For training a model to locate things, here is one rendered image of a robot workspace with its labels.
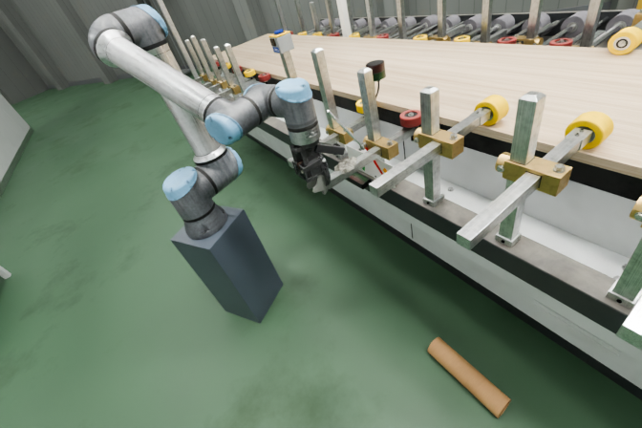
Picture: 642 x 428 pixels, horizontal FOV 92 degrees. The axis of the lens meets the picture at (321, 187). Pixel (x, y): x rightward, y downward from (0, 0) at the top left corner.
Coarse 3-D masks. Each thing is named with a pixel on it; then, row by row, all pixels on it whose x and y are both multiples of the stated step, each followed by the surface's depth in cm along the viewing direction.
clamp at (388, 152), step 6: (366, 138) 115; (384, 138) 111; (372, 144) 111; (378, 144) 108; (384, 144) 107; (396, 144) 107; (384, 150) 107; (390, 150) 106; (396, 150) 108; (384, 156) 109; (390, 156) 107
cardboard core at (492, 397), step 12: (432, 348) 127; (444, 348) 125; (444, 360) 123; (456, 360) 121; (456, 372) 119; (468, 372) 117; (468, 384) 115; (480, 384) 113; (492, 384) 113; (480, 396) 112; (492, 396) 109; (504, 396) 109; (492, 408) 108; (504, 408) 111
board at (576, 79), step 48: (240, 48) 304; (336, 48) 214; (384, 48) 187; (432, 48) 166; (480, 48) 149; (528, 48) 135; (576, 48) 124; (384, 96) 131; (480, 96) 111; (576, 96) 97; (624, 96) 91; (624, 144) 75
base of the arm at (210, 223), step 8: (216, 208) 137; (208, 216) 132; (216, 216) 135; (224, 216) 139; (184, 224) 134; (192, 224) 131; (200, 224) 131; (208, 224) 133; (216, 224) 135; (224, 224) 138; (192, 232) 133; (200, 232) 132; (208, 232) 133
